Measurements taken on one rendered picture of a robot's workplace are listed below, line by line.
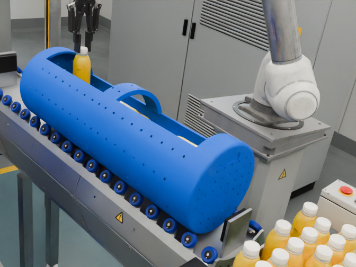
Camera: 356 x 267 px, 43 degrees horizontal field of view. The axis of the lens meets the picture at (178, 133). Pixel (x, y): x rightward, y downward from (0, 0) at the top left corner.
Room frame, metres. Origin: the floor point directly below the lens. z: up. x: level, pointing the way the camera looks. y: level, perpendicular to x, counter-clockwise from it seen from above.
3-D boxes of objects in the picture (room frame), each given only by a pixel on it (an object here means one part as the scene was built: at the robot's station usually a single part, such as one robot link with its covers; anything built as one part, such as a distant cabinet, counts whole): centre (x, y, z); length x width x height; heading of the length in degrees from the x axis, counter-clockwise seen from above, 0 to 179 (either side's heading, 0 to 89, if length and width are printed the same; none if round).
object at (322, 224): (0.99, -0.42, 1.07); 0.04 x 0.04 x 0.02
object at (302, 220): (1.05, -0.39, 0.98); 0.07 x 0.07 x 0.17
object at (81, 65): (1.60, 0.39, 1.15); 0.07 x 0.07 x 0.17
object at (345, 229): (0.98, -0.48, 1.07); 0.04 x 0.04 x 0.02
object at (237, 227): (1.01, -0.19, 0.99); 0.10 x 0.02 x 0.12; 139
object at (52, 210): (1.75, 0.55, 0.31); 0.06 x 0.06 x 0.63; 49
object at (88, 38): (1.62, 0.38, 1.28); 0.03 x 0.01 x 0.07; 49
